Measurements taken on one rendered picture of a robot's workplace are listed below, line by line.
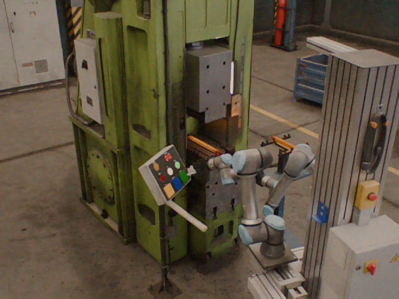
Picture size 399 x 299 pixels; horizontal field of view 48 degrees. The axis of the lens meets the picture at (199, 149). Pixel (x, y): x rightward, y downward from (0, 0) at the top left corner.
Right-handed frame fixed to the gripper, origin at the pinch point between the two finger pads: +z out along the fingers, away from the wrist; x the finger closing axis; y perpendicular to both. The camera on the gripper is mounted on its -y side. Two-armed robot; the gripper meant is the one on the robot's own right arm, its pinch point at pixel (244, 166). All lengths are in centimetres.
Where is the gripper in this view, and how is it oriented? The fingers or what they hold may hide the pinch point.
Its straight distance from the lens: 327.6
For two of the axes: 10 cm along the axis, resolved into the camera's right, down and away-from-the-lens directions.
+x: 7.8, -2.8, 5.6
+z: -6.2, -3.5, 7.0
